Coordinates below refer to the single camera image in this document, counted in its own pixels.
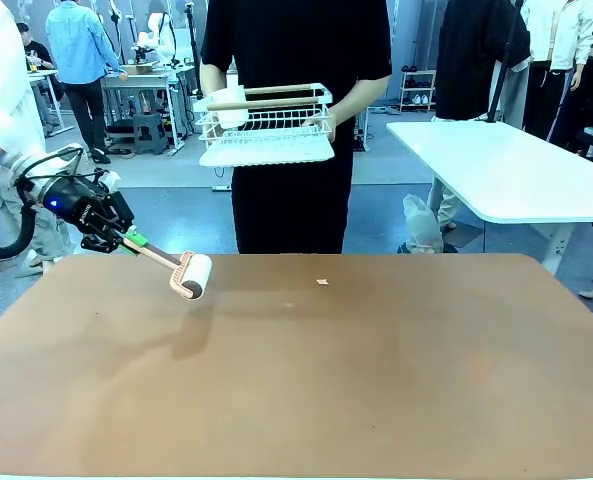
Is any man in blue shirt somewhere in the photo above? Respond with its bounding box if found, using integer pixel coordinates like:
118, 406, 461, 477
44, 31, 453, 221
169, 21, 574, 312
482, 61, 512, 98
44, 0, 129, 166

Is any grey step stool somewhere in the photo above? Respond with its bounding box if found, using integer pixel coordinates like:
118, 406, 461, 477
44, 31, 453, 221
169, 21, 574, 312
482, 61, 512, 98
131, 111, 170, 156

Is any person in black t-shirt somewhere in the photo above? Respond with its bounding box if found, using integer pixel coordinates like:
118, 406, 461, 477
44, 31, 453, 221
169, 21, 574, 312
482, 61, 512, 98
199, 0, 394, 256

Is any grey background desk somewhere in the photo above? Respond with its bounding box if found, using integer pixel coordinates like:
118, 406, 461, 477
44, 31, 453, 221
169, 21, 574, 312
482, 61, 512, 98
99, 67, 197, 152

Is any clear plastic bag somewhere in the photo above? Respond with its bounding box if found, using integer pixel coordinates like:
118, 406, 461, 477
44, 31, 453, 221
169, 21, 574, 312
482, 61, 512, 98
401, 193, 445, 256

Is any person in white jacket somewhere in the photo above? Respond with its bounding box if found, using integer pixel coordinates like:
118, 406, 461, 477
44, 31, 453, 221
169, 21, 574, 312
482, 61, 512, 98
519, 0, 593, 142

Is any lint roller with wooden handle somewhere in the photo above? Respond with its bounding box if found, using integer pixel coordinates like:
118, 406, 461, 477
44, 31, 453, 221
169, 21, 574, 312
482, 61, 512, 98
122, 238, 214, 303

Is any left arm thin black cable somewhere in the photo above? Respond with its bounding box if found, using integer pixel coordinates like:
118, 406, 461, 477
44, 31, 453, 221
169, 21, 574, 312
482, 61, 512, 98
13, 147, 108, 207

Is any black stand pole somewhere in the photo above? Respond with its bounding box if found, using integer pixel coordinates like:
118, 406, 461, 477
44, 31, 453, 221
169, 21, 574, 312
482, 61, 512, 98
486, 0, 523, 124

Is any white table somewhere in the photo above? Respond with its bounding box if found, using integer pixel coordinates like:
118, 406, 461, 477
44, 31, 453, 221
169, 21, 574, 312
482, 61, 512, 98
386, 120, 593, 277

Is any person's right forearm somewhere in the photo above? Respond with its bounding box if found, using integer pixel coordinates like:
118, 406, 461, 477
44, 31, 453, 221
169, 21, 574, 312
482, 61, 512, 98
199, 61, 228, 100

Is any shoe rack with shoes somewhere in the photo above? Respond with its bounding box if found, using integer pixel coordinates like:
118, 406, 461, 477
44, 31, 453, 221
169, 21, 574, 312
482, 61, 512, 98
399, 69, 438, 114

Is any seated person in black shirt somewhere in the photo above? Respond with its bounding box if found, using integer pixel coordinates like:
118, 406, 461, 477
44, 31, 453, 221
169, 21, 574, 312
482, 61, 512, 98
16, 22, 58, 72

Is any white wire dish rack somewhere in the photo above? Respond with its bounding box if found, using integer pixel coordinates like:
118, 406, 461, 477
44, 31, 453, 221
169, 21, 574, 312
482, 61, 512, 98
194, 82, 334, 147

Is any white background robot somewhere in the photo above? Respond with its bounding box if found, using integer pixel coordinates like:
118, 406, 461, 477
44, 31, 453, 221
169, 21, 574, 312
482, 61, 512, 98
134, 8, 177, 66

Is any white drip tray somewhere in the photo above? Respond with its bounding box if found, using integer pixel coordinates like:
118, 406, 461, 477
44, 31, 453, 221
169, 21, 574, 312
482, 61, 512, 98
197, 126, 337, 168

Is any person's left hand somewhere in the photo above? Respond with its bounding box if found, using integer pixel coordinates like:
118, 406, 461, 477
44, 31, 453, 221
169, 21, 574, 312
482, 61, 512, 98
301, 110, 338, 144

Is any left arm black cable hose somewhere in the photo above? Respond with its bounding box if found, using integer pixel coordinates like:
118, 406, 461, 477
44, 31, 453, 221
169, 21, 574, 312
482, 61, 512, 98
0, 203, 38, 262

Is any cardboard box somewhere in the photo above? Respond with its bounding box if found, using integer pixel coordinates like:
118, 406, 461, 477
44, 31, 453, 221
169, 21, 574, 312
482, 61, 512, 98
120, 61, 158, 77

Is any person's left forearm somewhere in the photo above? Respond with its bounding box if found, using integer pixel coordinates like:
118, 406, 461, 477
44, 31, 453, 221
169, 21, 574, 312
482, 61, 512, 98
325, 73, 393, 127

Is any white utensil caddy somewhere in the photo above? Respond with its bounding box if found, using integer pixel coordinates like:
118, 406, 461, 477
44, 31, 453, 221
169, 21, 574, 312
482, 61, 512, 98
209, 84, 251, 128

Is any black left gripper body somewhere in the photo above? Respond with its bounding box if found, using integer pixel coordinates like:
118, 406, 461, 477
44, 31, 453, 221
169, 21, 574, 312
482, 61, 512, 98
39, 174, 116, 235

